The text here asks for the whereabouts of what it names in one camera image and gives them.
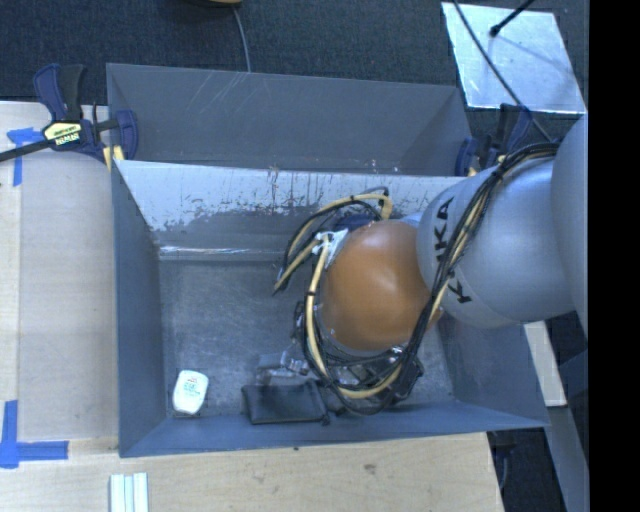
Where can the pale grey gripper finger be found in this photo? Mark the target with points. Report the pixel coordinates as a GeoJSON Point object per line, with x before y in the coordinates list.
{"type": "Point", "coordinates": [272, 360]}
{"type": "Point", "coordinates": [275, 375]}

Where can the grey metal bin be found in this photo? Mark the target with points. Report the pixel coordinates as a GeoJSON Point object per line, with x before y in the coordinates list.
{"type": "Point", "coordinates": [210, 310]}

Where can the white small packet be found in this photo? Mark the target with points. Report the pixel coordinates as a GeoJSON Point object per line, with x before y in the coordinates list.
{"type": "Point", "coordinates": [190, 392]}

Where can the pale wood flat board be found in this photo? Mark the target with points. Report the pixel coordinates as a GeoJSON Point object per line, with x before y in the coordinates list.
{"type": "Point", "coordinates": [65, 300]}

